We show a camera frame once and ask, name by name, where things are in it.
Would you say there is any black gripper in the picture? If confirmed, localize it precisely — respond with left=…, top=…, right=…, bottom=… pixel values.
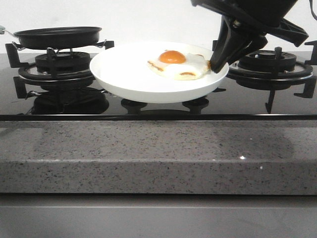
left=191, top=0, right=309, bottom=73

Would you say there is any fried egg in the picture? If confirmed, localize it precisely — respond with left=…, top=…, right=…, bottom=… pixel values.
left=147, top=50, right=210, bottom=81

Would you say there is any white round plate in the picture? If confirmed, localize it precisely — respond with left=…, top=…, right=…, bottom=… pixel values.
left=90, top=41, right=229, bottom=104

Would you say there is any black frying pan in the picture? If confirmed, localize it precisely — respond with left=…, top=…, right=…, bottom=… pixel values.
left=12, top=26, right=102, bottom=50

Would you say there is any black glass gas cooktop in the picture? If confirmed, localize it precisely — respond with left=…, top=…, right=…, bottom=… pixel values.
left=0, top=54, right=317, bottom=121

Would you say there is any black burner with pan support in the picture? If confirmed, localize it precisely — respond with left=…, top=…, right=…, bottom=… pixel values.
left=5, top=40, right=118, bottom=99

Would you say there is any grey cabinet front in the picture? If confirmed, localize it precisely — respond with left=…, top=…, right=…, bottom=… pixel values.
left=0, top=194, right=317, bottom=238

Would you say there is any black cable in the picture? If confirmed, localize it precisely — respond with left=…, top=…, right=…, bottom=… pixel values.
left=308, top=0, right=317, bottom=22

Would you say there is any wire pan reducer ring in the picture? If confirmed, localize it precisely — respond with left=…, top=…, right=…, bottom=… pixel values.
left=11, top=39, right=107, bottom=53

